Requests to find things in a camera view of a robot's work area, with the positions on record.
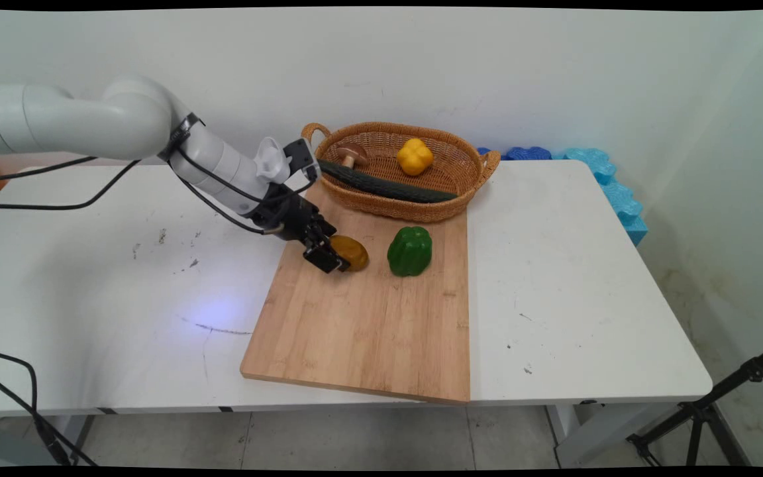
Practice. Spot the brown-yellow potato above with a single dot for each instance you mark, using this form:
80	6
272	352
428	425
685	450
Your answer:
354	252

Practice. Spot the green bell pepper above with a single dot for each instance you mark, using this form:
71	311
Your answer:
410	252

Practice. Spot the dark blue foam mat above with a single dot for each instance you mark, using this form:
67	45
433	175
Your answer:
527	154

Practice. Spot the white table leg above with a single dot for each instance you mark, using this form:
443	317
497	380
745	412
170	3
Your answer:
77	430
587	430

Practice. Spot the wooden cutting board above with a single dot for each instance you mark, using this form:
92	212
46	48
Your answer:
361	331

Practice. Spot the yellow bell pepper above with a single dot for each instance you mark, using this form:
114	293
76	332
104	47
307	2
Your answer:
414	158

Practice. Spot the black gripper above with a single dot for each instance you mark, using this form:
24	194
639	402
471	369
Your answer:
289	215

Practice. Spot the dark green cucumber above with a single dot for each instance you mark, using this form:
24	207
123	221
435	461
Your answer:
388	187

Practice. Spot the woven wicker basket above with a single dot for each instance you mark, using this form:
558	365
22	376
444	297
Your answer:
448	169

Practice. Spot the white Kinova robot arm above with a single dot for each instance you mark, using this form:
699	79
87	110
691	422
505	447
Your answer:
90	119

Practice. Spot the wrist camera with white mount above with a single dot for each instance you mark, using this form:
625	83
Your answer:
285	159

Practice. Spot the light blue foam mat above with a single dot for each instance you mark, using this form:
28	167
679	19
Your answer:
613	192

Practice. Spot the black tripod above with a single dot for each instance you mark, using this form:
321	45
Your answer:
703	414

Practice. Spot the brown toy mushroom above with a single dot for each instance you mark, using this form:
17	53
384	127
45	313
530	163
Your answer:
353	154

